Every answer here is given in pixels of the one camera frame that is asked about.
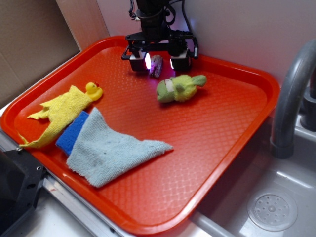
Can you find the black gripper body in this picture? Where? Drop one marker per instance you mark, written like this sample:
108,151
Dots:
174,42

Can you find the black sensor gripper finger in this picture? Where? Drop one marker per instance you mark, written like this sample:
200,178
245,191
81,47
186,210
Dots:
181,63
141,63

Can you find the brown wood chip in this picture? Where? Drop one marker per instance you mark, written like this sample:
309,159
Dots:
156,66

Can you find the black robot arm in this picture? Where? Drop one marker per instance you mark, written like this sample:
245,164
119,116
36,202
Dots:
156,16

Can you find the green plush toy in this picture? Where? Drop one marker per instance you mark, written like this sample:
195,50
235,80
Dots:
180,89

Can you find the yellow rubber duck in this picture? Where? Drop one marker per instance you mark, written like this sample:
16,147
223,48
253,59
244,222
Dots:
93,91

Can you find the wooden board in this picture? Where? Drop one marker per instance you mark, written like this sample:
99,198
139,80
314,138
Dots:
85,21

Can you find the red plastic tray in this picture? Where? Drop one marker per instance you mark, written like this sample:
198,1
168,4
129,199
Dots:
143,164

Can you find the yellow cloth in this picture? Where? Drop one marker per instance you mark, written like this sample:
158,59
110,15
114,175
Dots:
60,111

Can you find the light blue cloth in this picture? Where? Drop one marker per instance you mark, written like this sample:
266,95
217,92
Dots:
101,154

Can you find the brown cardboard panel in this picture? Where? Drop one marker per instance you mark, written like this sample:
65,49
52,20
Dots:
34,40

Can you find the blue sponge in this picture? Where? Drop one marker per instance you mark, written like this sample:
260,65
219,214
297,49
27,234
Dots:
67,139

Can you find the grey faucet spout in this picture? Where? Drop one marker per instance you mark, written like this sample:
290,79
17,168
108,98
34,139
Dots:
290,101

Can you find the grey sink basin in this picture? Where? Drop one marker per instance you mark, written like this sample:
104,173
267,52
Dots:
223,211

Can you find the round sink drain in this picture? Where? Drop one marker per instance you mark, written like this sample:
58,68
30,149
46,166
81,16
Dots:
272,210

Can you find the dark faucet handle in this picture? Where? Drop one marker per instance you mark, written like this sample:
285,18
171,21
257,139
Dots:
308,119

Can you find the black metal bracket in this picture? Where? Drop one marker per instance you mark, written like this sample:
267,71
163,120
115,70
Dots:
21,177

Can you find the aluminium frame rail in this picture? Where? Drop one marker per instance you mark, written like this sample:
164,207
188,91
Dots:
60,212

